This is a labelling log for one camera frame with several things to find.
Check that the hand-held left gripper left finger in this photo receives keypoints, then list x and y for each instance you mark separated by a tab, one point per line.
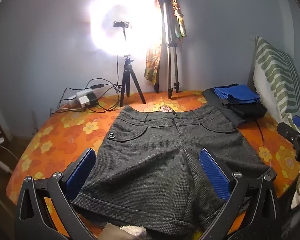
81	172

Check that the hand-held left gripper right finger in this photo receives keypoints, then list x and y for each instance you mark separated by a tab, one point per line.
215	177

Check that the grey houndstooth short pants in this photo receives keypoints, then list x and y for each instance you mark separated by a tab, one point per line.
152	155

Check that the orange floral blanket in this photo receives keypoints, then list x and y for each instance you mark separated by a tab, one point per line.
65	135

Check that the black folded cloth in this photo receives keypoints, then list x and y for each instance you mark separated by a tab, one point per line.
250	111

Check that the green striped pillow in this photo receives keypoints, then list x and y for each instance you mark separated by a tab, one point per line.
272	75

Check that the blue folded cloth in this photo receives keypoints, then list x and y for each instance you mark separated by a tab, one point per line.
237	92

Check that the black plug adapter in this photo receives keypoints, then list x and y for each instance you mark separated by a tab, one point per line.
93	98

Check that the small black tripod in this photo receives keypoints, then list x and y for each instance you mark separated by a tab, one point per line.
126	70

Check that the colourful patterned scarf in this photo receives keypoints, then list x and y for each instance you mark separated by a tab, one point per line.
152	62

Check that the black phone clamp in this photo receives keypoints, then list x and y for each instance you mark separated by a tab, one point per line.
121	24

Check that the tall silver tripod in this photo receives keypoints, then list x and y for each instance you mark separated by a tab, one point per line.
166	30

